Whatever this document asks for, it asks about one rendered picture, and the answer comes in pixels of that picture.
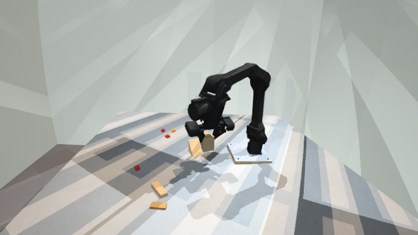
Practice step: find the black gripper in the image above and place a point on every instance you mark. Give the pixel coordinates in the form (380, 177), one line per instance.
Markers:
(217, 123)

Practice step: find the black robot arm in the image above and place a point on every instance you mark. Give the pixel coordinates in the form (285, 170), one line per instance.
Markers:
(220, 84)

